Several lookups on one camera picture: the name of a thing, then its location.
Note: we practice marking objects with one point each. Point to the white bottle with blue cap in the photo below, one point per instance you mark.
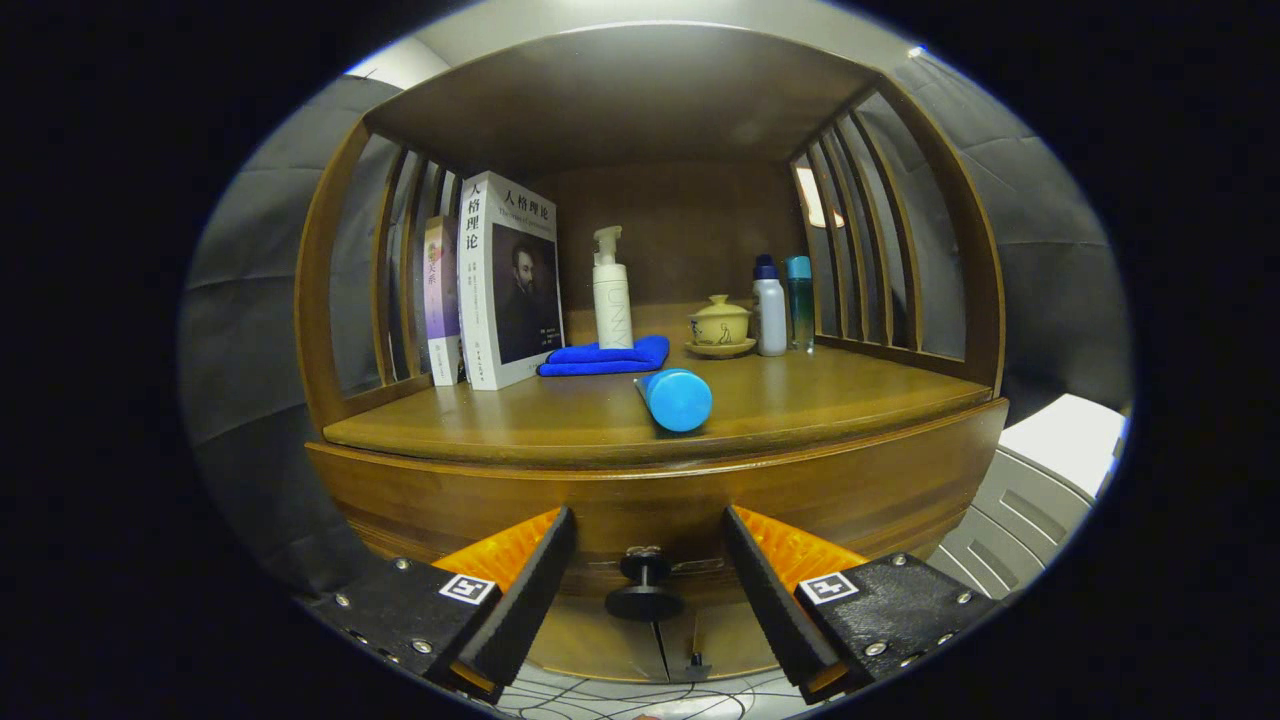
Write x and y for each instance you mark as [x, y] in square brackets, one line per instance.
[770, 315]

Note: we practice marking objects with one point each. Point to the wooden countertop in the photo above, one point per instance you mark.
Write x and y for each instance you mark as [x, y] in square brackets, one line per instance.
[850, 400]

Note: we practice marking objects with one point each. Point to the clear teal bottle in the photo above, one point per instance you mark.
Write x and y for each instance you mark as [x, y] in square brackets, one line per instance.
[800, 305]

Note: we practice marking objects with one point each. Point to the thick white portrait book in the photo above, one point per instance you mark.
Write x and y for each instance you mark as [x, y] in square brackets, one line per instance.
[510, 290]

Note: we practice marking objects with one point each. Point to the white plastic drawer unit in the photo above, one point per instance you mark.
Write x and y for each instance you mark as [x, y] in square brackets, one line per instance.
[1060, 430]

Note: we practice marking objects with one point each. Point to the brown wooden cabinet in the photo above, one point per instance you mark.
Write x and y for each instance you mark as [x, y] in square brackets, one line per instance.
[620, 90]

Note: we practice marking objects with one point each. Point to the blue and white cosmetic tube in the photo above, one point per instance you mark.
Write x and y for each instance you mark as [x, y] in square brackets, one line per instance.
[680, 400]

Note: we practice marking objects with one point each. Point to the wooden cabinet door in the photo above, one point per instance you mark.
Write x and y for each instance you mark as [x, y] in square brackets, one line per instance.
[580, 640]
[730, 640]

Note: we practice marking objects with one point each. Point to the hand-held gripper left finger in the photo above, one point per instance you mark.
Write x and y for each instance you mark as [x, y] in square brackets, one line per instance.
[530, 590]

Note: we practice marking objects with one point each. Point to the wooden drawer with black knob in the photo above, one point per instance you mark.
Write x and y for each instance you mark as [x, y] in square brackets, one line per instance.
[850, 500]

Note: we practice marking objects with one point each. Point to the yellow saucer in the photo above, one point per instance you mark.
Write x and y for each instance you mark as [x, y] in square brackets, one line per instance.
[720, 350]

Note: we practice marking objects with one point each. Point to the yellow lidded tea cup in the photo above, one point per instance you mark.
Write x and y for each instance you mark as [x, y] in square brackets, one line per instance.
[720, 325]

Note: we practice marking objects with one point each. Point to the blue folded cloth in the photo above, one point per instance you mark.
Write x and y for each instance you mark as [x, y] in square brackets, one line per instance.
[600, 360]

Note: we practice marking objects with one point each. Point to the thin purple book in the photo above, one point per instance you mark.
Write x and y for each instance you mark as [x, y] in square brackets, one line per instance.
[440, 300]

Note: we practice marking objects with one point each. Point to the white pump bottle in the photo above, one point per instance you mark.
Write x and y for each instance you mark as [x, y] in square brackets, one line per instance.
[612, 310]

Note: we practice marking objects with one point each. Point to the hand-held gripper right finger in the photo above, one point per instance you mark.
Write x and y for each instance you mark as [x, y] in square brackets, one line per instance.
[770, 600]

